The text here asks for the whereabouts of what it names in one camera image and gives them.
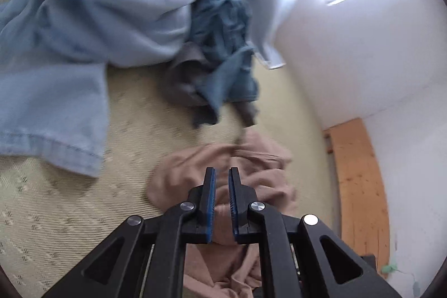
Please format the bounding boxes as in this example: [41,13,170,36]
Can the wooden board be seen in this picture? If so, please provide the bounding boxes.
[323,118,391,271]

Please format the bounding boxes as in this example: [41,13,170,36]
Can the grey garment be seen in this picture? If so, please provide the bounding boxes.
[159,0,261,129]

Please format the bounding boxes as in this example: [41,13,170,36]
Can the woven straw mat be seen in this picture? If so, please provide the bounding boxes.
[0,0,341,298]

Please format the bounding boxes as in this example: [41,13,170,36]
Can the light blue denim jeans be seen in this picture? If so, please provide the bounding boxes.
[0,0,203,178]

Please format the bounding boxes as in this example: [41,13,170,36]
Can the tan shirt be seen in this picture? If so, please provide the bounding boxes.
[146,128,297,298]

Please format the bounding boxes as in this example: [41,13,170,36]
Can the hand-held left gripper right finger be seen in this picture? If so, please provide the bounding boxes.
[228,166,402,298]

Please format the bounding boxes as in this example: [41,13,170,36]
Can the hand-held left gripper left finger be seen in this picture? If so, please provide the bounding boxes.
[42,167,217,298]

